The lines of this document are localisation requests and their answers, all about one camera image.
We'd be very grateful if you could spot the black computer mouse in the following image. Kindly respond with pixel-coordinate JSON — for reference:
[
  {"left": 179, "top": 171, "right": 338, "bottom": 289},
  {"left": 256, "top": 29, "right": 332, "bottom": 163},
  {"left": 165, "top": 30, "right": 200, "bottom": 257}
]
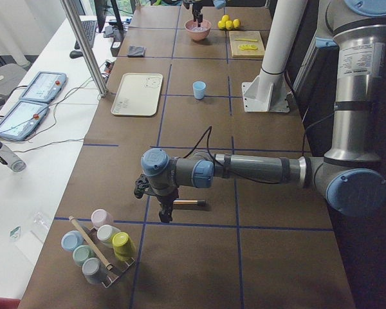
[{"left": 69, "top": 50, "right": 83, "bottom": 59}]

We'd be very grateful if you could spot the upper teach pendant tablet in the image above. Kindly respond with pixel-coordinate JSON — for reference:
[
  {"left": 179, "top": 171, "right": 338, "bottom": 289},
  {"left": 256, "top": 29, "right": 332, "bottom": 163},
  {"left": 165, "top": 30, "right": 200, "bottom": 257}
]
[{"left": 19, "top": 71, "right": 67, "bottom": 104}]

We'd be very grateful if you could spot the white cup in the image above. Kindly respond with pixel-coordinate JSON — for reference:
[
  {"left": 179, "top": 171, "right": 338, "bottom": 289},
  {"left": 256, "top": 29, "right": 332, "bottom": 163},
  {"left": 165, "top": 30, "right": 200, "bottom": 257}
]
[{"left": 96, "top": 224, "right": 121, "bottom": 248}]

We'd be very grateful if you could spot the lower teach pendant tablet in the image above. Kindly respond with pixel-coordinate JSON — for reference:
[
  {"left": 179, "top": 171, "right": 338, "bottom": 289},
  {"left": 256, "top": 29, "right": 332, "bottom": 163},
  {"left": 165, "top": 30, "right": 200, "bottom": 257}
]
[{"left": 0, "top": 100, "right": 49, "bottom": 141}]

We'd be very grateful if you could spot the steel muddler black tip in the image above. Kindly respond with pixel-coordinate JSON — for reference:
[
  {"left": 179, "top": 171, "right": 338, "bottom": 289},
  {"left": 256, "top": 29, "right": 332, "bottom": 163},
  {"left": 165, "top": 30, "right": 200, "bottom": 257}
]
[{"left": 173, "top": 200, "right": 206, "bottom": 207}]

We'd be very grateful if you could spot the clear ice cubes pile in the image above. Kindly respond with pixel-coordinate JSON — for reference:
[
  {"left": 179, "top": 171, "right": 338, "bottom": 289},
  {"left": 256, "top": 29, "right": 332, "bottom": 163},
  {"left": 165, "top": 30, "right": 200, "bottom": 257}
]
[{"left": 187, "top": 24, "right": 208, "bottom": 33}]

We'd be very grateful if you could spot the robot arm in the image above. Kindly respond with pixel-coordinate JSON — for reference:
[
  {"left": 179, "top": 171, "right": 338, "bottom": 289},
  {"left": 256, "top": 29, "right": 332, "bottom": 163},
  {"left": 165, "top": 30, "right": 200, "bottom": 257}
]
[
  {"left": 134, "top": 1, "right": 386, "bottom": 223},
  {"left": 182, "top": 0, "right": 226, "bottom": 27}
]

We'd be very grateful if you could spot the aluminium frame post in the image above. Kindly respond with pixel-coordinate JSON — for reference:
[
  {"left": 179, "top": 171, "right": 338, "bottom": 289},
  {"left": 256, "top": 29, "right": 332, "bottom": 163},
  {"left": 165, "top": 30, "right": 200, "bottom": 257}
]
[{"left": 60, "top": 0, "right": 108, "bottom": 97}]

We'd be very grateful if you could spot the yellow plastic knife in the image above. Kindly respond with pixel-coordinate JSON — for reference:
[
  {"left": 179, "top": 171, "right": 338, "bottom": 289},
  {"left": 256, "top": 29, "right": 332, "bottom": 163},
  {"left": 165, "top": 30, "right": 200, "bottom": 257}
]
[{"left": 234, "top": 38, "right": 258, "bottom": 42}]

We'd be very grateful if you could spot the pink bowl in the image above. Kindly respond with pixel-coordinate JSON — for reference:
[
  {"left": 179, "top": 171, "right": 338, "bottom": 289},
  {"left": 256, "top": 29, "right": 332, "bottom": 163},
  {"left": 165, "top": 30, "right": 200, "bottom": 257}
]
[{"left": 185, "top": 19, "right": 212, "bottom": 41}]

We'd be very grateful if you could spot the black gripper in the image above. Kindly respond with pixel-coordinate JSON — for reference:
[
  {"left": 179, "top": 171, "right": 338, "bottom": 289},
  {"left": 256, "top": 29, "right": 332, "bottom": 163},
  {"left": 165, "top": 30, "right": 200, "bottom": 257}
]
[
  {"left": 151, "top": 186, "right": 179, "bottom": 223},
  {"left": 183, "top": 0, "right": 203, "bottom": 27}
]

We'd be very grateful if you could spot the mint green cup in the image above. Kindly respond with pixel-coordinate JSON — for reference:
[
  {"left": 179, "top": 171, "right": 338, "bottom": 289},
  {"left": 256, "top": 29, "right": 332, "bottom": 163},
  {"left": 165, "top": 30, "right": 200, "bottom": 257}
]
[{"left": 72, "top": 245, "right": 95, "bottom": 267}]

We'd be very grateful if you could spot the teach pendant tablet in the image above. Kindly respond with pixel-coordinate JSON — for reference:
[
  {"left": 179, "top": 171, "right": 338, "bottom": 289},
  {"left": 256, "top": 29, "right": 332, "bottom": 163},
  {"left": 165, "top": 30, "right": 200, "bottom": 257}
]
[
  {"left": 0, "top": 100, "right": 49, "bottom": 141},
  {"left": 19, "top": 71, "right": 67, "bottom": 104}
]

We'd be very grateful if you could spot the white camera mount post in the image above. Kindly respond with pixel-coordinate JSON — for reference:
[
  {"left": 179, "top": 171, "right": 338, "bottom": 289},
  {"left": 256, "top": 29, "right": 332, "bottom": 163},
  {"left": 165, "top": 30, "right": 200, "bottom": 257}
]
[{"left": 242, "top": 0, "right": 308, "bottom": 113}]

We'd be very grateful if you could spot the light blue plastic cup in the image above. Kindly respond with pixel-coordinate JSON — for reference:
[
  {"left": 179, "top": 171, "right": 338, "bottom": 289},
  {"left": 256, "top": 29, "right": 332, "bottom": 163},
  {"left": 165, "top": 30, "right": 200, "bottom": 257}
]
[{"left": 192, "top": 80, "right": 207, "bottom": 100}]

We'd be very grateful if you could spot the lemon slices stack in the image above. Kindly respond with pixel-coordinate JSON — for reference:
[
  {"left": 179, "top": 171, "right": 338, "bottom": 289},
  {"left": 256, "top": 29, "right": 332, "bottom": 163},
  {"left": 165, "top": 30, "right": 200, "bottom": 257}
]
[{"left": 238, "top": 44, "right": 258, "bottom": 51}]

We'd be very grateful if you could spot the clear plastic bottle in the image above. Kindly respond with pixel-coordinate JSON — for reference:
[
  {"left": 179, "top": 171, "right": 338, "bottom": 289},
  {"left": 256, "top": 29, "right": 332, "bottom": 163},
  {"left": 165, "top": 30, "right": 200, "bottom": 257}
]
[{"left": 0, "top": 142, "right": 26, "bottom": 173}]

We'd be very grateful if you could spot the yellow-green cup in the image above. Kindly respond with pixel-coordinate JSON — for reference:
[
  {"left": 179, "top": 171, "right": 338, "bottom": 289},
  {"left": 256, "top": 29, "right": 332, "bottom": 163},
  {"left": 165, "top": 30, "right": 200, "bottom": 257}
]
[{"left": 112, "top": 232, "right": 136, "bottom": 261}]

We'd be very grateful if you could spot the yellow lemon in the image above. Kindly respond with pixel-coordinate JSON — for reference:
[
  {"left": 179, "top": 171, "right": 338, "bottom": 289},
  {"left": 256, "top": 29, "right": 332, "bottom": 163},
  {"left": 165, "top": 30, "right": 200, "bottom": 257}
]
[
  {"left": 232, "top": 19, "right": 241, "bottom": 29},
  {"left": 225, "top": 20, "right": 234, "bottom": 31},
  {"left": 221, "top": 14, "right": 230, "bottom": 22}
]

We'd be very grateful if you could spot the grey folded cloth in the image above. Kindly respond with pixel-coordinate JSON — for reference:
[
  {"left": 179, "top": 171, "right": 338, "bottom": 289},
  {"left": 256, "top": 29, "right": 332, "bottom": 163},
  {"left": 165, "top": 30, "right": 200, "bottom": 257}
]
[{"left": 127, "top": 46, "right": 146, "bottom": 57}]

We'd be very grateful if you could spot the pink cup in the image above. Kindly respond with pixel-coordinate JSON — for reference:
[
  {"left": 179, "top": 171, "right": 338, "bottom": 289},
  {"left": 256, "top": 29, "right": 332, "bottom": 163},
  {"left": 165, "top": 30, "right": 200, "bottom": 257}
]
[{"left": 91, "top": 209, "right": 114, "bottom": 230}]

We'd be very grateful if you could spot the black keyboard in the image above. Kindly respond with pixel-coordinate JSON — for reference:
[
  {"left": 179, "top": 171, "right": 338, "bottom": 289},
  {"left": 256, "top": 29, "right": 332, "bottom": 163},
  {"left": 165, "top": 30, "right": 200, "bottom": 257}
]
[{"left": 81, "top": 20, "right": 97, "bottom": 48}]

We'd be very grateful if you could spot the blue upside-down cup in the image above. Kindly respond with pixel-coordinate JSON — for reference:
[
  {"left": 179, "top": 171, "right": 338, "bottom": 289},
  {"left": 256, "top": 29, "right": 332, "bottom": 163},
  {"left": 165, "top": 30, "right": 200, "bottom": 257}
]
[{"left": 60, "top": 230, "right": 84, "bottom": 252}]

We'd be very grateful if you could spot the wooden cutting board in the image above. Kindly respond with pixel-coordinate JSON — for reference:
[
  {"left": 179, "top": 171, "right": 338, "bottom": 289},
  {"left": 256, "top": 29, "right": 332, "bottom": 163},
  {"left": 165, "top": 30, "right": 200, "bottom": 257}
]
[{"left": 229, "top": 31, "right": 265, "bottom": 58}]

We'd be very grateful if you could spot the grey cup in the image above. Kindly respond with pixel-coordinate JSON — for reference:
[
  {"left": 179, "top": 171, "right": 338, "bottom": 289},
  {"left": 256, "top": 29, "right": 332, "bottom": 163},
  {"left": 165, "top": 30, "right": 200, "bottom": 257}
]
[{"left": 82, "top": 257, "right": 107, "bottom": 285}]

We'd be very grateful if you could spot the white bear serving tray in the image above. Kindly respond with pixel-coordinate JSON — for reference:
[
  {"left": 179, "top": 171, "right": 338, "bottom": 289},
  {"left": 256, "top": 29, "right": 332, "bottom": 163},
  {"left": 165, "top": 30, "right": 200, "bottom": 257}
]
[{"left": 111, "top": 73, "right": 163, "bottom": 117}]

